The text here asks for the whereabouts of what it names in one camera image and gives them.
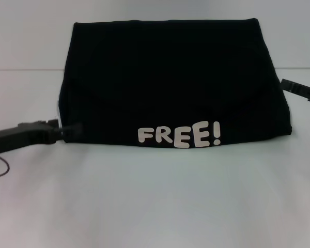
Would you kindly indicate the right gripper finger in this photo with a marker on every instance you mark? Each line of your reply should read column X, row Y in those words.
column 295, row 87

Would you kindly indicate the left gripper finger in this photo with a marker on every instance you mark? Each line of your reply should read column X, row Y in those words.
column 71, row 129

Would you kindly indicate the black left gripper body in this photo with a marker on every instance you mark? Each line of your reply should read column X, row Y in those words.
column 28, row 135

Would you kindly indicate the black t-shirt white print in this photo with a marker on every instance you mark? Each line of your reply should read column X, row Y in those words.
column 170, row 77

